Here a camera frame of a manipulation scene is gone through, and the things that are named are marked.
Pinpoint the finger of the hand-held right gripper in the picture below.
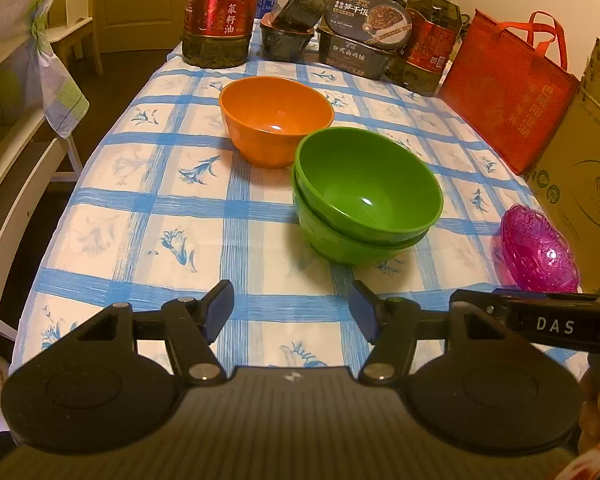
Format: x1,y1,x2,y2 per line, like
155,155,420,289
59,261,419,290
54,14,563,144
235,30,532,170
452,288,531,313

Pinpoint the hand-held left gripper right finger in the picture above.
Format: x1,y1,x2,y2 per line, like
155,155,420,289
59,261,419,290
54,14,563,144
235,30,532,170
351,280,526,386

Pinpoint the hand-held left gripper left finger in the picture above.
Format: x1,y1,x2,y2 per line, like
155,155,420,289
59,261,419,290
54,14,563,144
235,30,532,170
75,280,236,387

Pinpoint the green plastic bowl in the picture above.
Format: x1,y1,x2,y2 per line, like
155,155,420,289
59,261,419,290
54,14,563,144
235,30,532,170
294,127,444,248
292,170,431,266

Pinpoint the purple transparent plastic plate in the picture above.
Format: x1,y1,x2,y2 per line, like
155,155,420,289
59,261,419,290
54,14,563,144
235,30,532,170
500,204,581,293

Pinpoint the orange plastic bowl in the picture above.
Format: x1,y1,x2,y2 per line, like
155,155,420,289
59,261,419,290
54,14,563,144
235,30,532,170
218,76,336,169

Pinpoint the blue checked tablecloth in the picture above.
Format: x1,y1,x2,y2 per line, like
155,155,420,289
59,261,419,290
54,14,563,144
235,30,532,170
10,45,588,366

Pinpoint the large cardboard box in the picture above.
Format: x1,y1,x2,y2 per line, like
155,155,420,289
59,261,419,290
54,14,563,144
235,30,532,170
522,37,600,301

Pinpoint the red fabric tote bag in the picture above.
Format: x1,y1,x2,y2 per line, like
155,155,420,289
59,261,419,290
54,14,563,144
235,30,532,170
438,8,581,176

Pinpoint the dark instant rice box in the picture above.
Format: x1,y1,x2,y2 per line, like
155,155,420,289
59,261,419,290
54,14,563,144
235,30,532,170
316,27,398,81

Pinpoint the cooking oil bottle red label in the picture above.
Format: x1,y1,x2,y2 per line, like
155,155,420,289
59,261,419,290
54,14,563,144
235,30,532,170
385,0,463,97
181,0,265,69

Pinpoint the dark plastic food bowl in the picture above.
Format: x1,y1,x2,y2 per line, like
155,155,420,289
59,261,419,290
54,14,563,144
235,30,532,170
259,14,315,63
271,0,326,31

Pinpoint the instant rice box with photo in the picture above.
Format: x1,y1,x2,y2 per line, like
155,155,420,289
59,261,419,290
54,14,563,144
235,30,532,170
322,0,413,51

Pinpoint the wooden door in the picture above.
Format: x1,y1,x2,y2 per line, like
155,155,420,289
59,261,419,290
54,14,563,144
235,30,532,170
92,0,191,56

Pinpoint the checked chair cover cloth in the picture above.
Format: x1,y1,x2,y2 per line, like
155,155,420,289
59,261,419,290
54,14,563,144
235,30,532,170
0,0,91,138

